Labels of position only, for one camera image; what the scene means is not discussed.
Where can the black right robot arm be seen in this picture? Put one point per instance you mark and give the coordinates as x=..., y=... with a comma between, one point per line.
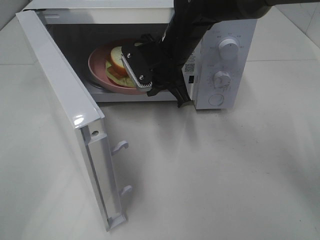
x=228, y=10

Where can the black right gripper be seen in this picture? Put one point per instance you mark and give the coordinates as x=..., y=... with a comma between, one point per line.
x=156, y=65

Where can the glass microwave turntable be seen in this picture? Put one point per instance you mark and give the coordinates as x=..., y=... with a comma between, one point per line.
x=98, y=87

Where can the white timer knob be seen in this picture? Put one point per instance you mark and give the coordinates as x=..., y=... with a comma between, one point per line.
x=221, y=79

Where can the white microwave oven body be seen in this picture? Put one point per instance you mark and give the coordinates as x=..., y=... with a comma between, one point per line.
x=78, y=27

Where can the white microwave door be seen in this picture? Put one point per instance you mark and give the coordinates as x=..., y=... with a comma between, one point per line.
x=82, y=121

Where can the pink plate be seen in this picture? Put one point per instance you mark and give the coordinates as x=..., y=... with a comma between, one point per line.
x=98, y=63

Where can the round white door button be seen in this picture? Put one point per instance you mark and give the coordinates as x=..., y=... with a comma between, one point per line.
x=216, y=100

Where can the upper white power knob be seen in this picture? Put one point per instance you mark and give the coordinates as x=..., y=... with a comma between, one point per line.
x=228, y=48

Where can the sandwich with lettuce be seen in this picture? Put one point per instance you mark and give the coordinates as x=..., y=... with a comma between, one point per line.
x=115, y=70

